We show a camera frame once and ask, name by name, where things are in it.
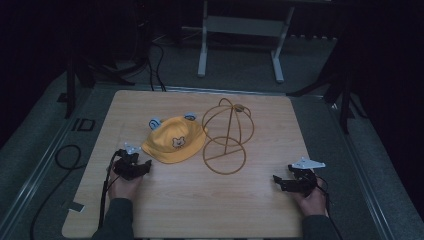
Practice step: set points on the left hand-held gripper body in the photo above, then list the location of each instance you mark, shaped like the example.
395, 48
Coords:
125, 166

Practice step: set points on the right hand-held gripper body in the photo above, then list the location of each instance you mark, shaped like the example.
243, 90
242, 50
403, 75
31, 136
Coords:
303, 180

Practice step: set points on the yellow bear hat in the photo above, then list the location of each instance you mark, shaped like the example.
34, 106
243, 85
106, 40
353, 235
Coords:
173, 141

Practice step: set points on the person's left hand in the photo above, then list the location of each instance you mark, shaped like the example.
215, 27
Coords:
124, 188

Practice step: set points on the person's right hand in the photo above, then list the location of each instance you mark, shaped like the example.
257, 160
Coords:
312, 203

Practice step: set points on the black tape marking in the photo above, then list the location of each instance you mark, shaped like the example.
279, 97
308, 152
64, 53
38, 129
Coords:
83, 124

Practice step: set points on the grey tape piece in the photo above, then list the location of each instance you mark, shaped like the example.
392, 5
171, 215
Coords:
76, 207

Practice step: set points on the black metal stand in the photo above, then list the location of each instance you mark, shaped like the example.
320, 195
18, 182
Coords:
71, 80
345, 96

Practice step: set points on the white metal table frame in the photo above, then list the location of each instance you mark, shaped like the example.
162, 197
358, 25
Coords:
245, 26

